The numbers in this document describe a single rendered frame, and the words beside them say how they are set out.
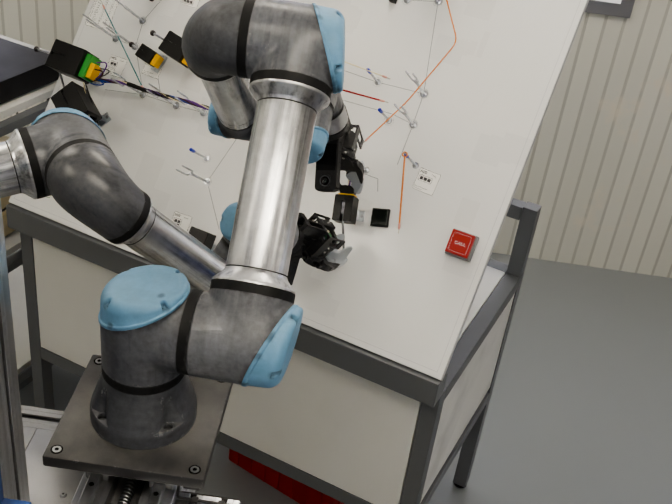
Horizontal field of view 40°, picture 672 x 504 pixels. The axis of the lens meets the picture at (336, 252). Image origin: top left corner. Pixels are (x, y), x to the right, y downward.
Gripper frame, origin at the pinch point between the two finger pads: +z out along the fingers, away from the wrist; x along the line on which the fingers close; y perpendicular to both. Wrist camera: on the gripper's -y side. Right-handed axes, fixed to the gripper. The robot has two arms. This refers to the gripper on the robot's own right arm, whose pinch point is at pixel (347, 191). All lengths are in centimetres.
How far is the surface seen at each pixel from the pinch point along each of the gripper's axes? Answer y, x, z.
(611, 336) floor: 69, -51, 181
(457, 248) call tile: -6.9, -24.3, 7.2
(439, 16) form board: 41.5, -12.8, -11.0
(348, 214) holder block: -5.6, -1.5, 0.4
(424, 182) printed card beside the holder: 7.3, -14.6, 4.4
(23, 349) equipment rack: -20, 114, 70
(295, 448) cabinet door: -40, 15, 55
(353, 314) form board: -20.3, -3.0, 16.9
